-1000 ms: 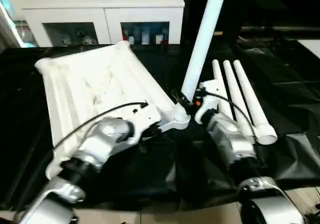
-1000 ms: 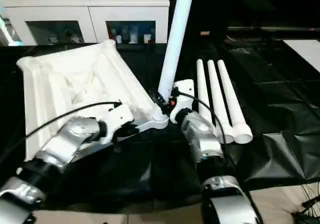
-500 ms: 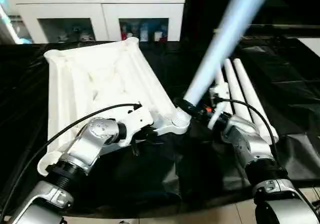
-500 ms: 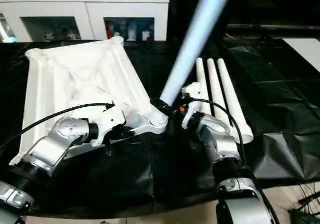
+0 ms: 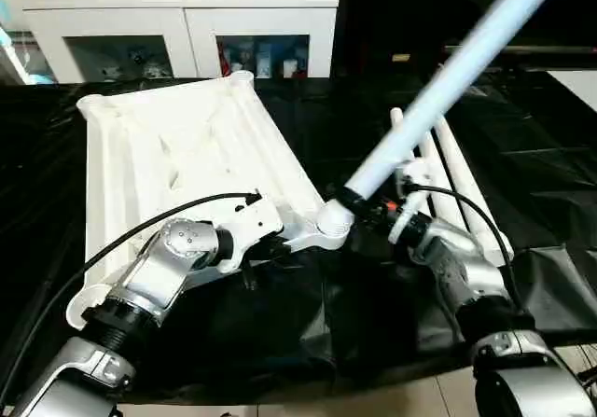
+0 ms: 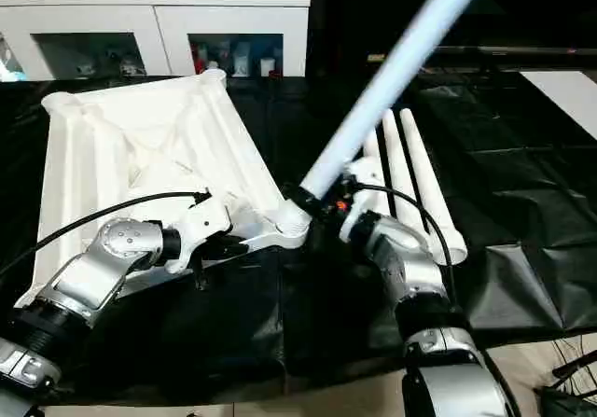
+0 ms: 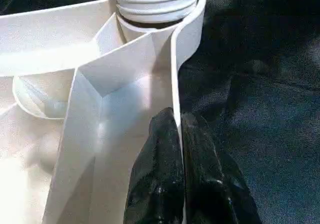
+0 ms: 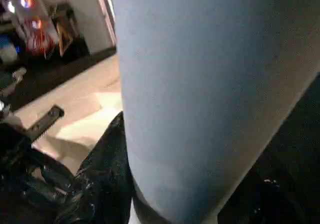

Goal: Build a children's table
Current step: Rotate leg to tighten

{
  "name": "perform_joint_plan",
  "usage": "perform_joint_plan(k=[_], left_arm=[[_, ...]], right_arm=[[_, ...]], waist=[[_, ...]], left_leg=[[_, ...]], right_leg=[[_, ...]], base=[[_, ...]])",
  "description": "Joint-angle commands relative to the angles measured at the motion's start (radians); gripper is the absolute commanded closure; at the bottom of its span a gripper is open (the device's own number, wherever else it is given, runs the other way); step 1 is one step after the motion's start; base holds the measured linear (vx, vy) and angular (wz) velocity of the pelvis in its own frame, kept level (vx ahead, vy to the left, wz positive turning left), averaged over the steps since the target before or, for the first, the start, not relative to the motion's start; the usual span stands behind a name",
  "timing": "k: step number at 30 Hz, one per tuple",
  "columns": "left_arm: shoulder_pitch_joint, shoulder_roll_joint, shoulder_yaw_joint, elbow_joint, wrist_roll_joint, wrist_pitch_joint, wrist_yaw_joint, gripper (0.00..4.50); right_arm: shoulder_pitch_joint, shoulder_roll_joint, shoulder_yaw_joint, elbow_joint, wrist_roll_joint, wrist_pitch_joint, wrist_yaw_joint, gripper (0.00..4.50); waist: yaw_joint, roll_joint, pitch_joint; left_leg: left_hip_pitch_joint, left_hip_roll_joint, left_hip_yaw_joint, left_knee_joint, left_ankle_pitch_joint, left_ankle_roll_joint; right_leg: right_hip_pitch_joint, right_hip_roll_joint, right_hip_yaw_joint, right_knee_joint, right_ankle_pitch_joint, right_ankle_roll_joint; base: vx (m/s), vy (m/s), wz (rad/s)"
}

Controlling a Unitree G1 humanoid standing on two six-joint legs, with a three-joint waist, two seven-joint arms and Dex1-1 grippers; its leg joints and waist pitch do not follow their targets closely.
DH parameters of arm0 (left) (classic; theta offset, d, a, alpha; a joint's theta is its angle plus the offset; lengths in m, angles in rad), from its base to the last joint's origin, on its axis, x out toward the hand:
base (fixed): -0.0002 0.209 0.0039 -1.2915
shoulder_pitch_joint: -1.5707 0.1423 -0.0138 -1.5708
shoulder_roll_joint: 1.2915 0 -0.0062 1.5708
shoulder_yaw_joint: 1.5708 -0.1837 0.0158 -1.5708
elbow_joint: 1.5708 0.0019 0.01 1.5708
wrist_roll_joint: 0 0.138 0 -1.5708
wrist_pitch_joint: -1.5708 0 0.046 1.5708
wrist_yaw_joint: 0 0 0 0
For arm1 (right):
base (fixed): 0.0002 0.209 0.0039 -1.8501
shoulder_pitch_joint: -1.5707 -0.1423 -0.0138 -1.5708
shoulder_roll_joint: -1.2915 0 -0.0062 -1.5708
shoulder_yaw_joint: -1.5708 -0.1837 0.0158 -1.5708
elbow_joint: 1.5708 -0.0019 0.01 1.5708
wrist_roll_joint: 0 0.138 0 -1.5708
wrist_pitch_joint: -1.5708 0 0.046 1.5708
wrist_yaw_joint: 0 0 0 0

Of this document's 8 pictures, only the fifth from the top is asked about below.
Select white flat board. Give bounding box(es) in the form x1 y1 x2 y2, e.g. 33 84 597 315
546 70 597 111

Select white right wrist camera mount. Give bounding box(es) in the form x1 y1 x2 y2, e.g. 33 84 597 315
389 158 440 245

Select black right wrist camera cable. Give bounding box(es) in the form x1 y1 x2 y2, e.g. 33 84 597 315
404 180 524 316

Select black left wrist camera cable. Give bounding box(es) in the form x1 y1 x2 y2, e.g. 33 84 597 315
0 191 263 404

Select white glass-door cabinet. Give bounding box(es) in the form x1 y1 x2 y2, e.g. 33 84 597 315
21 0 340 85

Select black metal bar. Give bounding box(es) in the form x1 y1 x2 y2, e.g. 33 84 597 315
442 45 597 58

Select black work surface mat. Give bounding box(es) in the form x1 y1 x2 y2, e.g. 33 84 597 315
0 74 597 407

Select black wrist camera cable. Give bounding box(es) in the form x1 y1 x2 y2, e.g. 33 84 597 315
404 180 524 316
0 191 263 404

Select black floor cables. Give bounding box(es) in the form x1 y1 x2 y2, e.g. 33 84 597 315
576 340 597 383

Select white plastic table top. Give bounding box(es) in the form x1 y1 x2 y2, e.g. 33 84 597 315
64 70 358 332

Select white and turquoise rack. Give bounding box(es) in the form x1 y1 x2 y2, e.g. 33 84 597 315
0 24 58 85

